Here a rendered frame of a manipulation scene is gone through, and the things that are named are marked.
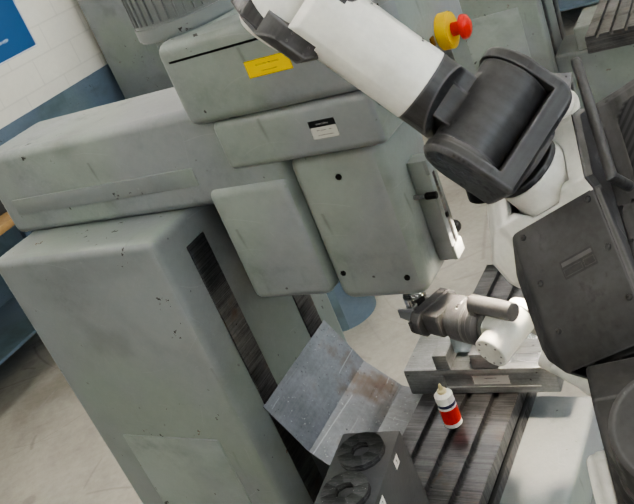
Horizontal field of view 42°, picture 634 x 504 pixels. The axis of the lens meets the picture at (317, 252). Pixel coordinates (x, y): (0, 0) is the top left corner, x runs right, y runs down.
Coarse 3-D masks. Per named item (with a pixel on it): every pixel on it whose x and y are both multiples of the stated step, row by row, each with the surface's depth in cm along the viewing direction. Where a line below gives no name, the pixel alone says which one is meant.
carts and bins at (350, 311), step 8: (336, 288) 398; (328, 296) 399; (336, 296) 400; (344, 296) 401; (368, 296) 412; (336, 304) 402; (344, 304) 403; (352, 304) 405; (360, 304) 408; (368, 304) 412; (336, 312) 404; (344, 312) 405; (352, 312) 406; (360, 312) 409; (368, 312) 413; (344, 320) 407; (352, 320) 408; (360, 320) 410; (344, 328) 409
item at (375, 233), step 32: (320, 160) 145; (352, 160) 142; (384, 160) 141; (320, 192) 148; (352, 192) 145; (384, 192) 143; (320, 224) 153; (352, 224) 149; (384, 224) 146; (416, 224) 149; (352, 256) 154; (384, 256) 150; (416, 256) 149; (352, 288) 158; (384, 288) 155; (416, 288) 151
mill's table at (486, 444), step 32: (480, 288) 221; (512, 288) 216; (416, 416) 184; (480, 416) 177; (512, 416) 174; (416, 448) 176; (448, 448) 174; (480, 448) 168; (512, 448) 173; (448, 480) 164; (480, 480) 161
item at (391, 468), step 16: (368, 432) 154; (384, 432) 154; (352, 448) 152; (368, 448) 152; (384, 448) 149; (400, 448) 152; (336, 464) 151; (352, 464) 147; (368, 464) 147; (384, 464) 146; (400, 464) 151; (336, 480) 145; (352, 480) 144; (368, 480) 144; (384, 480) 143; (400, 480) 150; (416, 480) 156; (320, 496) 143; (336, 496) 142; (352, 496) 140; (368, 496) 140; (384, 496) 142; (400, 496) 148; (416, 496) 155
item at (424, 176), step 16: (416, 160) 146; (416, 176) 147; (432, 176) 147; (416, 192) 149; (432, 208) 150; (448, 208) 152; (432, 224) 152; (448, 224) 152; (448, 240) 152; (448, 256) 154
